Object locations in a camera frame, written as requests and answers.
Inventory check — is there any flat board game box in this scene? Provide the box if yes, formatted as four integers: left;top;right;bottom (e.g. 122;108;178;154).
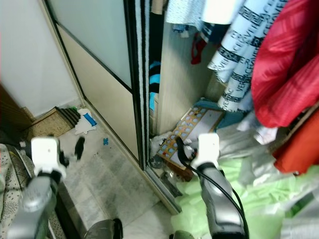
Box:
157;106;226;167

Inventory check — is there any clear plastic bag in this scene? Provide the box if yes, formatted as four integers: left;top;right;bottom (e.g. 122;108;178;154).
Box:
217;117;287;165

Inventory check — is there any blue cloth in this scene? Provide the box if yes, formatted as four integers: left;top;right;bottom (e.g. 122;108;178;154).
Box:
194;97;250;129

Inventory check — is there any beige wooden wardrobe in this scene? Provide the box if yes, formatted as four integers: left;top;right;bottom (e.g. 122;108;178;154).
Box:
125;0;319;215

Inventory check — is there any grey right robot leg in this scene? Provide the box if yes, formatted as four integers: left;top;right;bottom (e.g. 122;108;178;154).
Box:
169;231;195;239

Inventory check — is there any grey robot leg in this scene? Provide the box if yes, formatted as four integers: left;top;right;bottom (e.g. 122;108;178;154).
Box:
169;231;195;239
84;218;124;239

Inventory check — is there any grey left robot leg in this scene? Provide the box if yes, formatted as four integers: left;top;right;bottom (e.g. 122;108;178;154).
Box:
84;218;124;239

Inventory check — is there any pale green cloth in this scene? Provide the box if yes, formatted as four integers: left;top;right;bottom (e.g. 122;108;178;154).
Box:
172;158;319;239

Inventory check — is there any beige glass wardrobe sliding door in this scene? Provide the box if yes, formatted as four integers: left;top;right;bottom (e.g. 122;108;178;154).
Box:
45;0;139;167

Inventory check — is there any white black printed fabric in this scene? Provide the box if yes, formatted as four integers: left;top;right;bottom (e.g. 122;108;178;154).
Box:
207;0;287;113

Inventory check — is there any orange red bag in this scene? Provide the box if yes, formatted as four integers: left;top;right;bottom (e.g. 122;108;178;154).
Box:
273;117;319;175

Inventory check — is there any red garment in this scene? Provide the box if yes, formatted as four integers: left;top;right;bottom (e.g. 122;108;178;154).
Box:
251;0;319;129

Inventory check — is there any pale blue floral garment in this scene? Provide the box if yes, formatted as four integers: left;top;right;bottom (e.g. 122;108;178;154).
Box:
167;0;207;25

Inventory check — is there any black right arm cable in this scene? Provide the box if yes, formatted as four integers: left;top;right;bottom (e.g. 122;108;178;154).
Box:
176;144;250;239

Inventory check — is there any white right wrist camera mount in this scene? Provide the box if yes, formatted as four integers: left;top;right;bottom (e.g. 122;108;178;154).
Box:
197;132;221;167

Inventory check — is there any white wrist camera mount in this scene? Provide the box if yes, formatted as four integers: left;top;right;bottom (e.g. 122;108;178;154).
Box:
197;132;221;167
31;137;61;175

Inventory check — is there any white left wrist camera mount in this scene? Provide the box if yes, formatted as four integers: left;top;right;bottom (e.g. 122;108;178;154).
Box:
31;137;61;175

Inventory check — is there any red hanging strap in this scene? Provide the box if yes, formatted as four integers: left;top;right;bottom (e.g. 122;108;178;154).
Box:
190;31;207;65

